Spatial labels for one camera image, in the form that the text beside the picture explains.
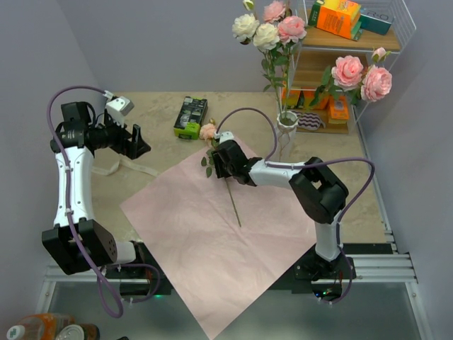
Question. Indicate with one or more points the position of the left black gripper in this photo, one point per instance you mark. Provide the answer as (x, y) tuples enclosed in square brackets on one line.
[(139, 146)]

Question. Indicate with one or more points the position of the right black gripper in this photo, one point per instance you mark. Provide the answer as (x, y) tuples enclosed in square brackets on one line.
[(221, 172)]

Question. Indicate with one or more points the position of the peach rose stem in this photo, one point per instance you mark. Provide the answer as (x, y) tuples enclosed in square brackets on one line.
[(207, 132)]

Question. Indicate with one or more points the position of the pink wrapping paper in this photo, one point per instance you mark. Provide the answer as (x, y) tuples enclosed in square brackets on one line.
[(220, 244)]

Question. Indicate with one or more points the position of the white rose stem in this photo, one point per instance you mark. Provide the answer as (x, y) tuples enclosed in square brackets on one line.
[(263, 35)]

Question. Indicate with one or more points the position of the large pink rose stem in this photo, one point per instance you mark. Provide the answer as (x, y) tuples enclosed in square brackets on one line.
[(349, 76)]

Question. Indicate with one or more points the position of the small pink rose stem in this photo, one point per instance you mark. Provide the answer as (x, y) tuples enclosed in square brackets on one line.
[(291, 30)]

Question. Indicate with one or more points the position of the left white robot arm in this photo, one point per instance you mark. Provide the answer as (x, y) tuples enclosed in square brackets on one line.
[(76, 240)]

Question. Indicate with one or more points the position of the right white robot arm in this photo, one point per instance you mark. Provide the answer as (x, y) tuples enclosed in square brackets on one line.
[(319, 191)]

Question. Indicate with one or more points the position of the white ribbed ceramic vase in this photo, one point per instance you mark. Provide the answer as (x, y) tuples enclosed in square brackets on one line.
[(286, 127)]

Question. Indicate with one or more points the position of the beige ribbon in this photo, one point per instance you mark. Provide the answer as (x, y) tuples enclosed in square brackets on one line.
[(125, 163)]

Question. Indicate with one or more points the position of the black green product box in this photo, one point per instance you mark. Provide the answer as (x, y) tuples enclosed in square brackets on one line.
[(190, 118)]

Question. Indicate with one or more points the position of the purple wavy eye mask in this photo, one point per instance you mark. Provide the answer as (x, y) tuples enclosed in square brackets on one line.
[(309, 121)]

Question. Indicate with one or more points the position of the orange box bottom left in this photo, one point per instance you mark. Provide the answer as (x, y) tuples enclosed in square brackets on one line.
[(292, 99)]

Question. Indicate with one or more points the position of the orange box bottom middle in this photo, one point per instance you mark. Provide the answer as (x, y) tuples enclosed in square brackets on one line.
[(314, 99)]

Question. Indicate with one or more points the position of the orange packet bottom right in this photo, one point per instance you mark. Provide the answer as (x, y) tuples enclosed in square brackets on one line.
[(338, 112)]

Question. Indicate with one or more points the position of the orange green box top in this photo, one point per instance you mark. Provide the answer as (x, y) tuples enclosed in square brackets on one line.
[(341, 18)]

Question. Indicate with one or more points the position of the tin can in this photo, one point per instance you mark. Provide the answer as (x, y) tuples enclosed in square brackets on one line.
[(79, 332)]

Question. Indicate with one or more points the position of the teal box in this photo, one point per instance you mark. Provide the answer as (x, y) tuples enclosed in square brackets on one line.
[(375, 21)]

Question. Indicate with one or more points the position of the orange juice bottle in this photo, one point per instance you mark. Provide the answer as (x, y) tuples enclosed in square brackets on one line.
[(40, 326)]

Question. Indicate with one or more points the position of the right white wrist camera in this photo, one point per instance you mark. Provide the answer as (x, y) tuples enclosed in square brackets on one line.
[(221, 137)]

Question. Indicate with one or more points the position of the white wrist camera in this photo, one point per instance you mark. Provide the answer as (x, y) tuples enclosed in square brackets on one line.
[(118, 108), (221, 137)]

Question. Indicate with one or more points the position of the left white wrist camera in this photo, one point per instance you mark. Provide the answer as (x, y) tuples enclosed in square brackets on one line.
[(118, 108)]

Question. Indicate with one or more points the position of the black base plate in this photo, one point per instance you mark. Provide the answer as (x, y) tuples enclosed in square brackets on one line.
[(309, 274)]

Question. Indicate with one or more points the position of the aluminium rail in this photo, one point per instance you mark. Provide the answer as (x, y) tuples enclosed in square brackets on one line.
[(393, 268)]

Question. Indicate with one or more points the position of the white wire wooden shelf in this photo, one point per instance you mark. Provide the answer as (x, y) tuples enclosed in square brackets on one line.
[(319, 48)]

